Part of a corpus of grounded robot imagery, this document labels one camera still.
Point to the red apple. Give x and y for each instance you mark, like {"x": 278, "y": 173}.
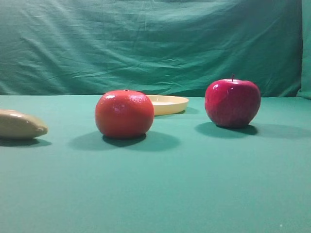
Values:
{"x": 232, "y": 103}

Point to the yellow plate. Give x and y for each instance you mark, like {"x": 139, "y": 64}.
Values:
{"x": 166, "y": 105}

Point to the orange tangerine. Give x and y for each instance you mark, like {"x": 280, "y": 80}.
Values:
{"x": 124, "y": 114}

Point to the green table cloth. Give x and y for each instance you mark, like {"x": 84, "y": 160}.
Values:
{"x": 185, "y": 176}

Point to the green backdrop cloth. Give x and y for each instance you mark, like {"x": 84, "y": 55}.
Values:
{"x": 166, "y": 47}

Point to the yellow banana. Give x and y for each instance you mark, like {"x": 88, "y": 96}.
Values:
{"x": 18, "y": 125}

